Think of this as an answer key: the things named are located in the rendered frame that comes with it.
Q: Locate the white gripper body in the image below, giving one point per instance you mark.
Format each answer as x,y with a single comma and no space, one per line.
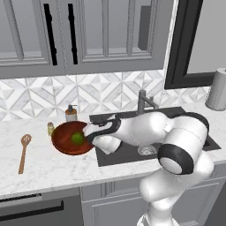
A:
93,128

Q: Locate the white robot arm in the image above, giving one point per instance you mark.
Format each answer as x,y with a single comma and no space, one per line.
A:
182,138

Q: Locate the green lime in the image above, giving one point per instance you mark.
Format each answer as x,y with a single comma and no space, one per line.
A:
77,138

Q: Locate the brown wooden bowl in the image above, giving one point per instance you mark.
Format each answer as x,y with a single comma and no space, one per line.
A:
63,139

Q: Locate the dark grey sink basin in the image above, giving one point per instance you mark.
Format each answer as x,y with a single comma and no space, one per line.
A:
123,153

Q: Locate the grey sink faucet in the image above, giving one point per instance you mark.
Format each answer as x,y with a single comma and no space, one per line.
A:
141,101

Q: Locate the grey lower cabinet door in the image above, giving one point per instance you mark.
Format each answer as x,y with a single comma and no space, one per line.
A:
114,206

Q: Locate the grey cabinet door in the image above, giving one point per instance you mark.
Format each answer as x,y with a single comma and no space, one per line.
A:
114,206
117,32
29,35

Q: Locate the grey upper cabinet door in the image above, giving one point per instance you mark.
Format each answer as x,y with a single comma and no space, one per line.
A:
117,32
29,35

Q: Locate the soap dispenser bottle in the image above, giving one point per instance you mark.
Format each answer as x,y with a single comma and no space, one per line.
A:
71,114

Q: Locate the small yellow spice jar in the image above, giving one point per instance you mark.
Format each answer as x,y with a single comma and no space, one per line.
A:
50,128

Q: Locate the wooden slotted spoon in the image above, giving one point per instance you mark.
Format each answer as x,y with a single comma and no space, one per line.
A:
26,139

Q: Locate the grey dishwasher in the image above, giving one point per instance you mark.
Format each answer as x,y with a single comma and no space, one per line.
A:
38,212

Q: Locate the grey paper towel roll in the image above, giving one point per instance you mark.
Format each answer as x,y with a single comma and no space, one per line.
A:
217,91

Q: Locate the black window frame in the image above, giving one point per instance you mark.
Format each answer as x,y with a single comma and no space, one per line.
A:
182,44

